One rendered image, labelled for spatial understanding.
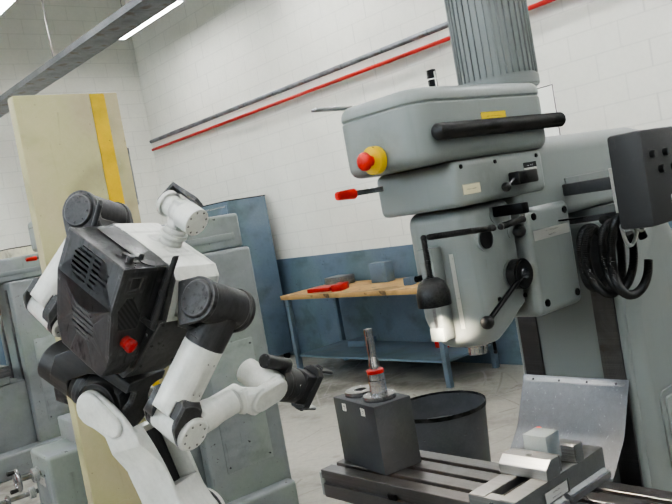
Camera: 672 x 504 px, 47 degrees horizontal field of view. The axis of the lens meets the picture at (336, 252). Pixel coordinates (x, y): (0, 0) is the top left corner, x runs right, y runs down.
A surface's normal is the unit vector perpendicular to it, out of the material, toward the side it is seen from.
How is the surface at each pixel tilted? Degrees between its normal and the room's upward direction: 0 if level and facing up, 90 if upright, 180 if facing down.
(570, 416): 63
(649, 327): 89
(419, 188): 90
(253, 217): 90
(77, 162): 90
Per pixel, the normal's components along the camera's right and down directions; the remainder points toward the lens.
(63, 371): -0.44, 0.13
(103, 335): -0.64, 0.28
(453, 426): 0.17, 0.09
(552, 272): 0.65, -0.07
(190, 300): -0.52, -0.25
